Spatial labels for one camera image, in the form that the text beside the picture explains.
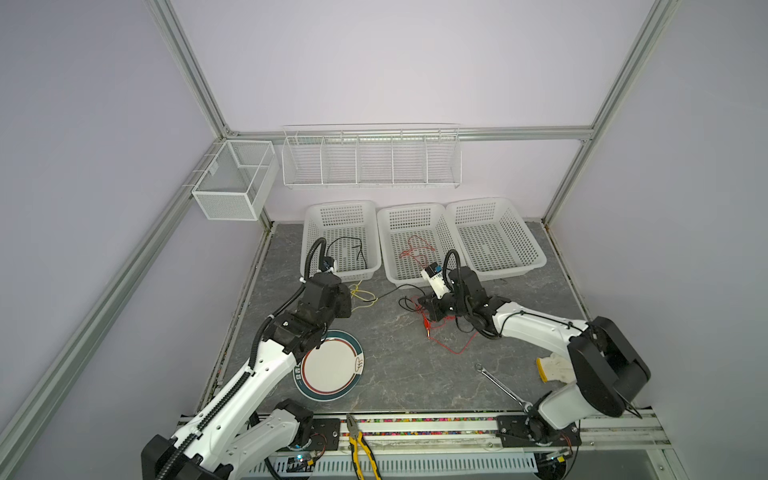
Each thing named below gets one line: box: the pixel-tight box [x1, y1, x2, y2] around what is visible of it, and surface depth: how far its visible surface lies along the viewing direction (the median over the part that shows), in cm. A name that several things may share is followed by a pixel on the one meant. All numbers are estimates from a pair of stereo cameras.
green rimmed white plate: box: [292, 329, 365, 402], surface depth 86 cm
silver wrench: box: [475, 363, 533, 413], surface depth 83 cm
